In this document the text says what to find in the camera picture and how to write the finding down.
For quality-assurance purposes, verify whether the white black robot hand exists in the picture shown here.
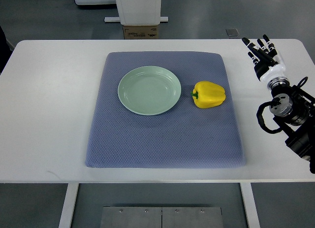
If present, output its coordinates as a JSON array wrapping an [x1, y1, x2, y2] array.
[[242, 34, 286, 83]]

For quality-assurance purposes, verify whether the yellow bell pepper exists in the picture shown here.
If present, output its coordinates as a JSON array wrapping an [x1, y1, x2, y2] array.
[[191, 81, 226, 109]]

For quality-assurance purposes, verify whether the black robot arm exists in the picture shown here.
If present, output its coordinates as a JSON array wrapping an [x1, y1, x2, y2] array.
[[256, 77, 315, 174]]

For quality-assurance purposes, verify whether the grey floor plate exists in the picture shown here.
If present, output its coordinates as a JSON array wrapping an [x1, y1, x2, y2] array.
[[225, 29, 240, 37]]

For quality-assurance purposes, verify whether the light green plate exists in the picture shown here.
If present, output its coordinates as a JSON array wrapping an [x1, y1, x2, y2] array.
[[118, 66, 182, 116]]

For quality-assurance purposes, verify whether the blue textured mat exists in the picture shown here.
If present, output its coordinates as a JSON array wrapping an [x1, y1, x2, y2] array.
[[85, 51, 248, 169]]

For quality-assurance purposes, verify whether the right white table leg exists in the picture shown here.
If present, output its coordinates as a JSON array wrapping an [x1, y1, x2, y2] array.
[[240, 182, 260, 228]]

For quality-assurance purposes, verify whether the white table leg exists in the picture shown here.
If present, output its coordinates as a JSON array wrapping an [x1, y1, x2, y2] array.
[[240, 182, 260, 228], [59, 183, 79, 228]]

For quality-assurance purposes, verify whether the brown cardboard box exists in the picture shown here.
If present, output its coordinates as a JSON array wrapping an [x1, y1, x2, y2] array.
[[123, 25, 158, 39]]

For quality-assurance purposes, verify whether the left white table leg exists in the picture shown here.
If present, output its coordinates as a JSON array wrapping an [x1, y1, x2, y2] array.
[[59, 183, 79, 228]]

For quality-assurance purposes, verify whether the dark object at left edge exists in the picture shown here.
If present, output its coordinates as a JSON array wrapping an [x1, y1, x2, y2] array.
[[0, 27, 12, 73]]

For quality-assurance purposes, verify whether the white pedestal base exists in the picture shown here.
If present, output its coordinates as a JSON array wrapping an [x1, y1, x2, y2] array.
[[104, 0, 169, 26]]

